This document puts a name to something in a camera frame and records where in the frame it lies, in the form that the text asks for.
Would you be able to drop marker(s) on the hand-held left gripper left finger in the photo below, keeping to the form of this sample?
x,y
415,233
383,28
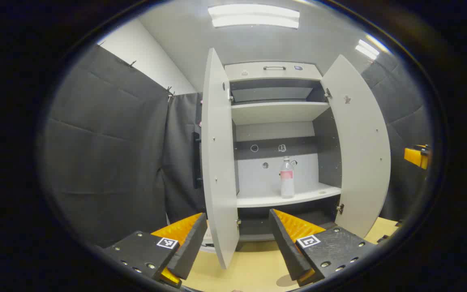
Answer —
x,y
189,251

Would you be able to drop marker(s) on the long ceiling light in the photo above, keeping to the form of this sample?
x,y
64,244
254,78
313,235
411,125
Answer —
x,y
253,16

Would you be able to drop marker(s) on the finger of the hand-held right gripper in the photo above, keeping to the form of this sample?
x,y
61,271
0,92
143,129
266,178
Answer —
x,y
414,156

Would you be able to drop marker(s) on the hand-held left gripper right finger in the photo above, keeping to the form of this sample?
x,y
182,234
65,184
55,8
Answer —
x,y
286,247

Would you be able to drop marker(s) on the small ceiling light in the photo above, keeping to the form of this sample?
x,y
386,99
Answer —
x,y
366,49

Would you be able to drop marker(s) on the grey cabinet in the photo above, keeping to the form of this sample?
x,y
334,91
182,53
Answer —
x,y
276,111

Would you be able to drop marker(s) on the clear plastic bottle pink label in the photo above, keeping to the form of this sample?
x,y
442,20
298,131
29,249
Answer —
x,y
287,182

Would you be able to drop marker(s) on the grey cabinet door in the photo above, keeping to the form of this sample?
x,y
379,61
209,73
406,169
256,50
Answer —
x,y
363,154
217,162

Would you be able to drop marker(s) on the black backdrop cloth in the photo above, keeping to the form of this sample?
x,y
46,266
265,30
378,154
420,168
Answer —
x,y
108,154

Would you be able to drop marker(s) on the white book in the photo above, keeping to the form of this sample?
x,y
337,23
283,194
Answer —
x,y
209,247

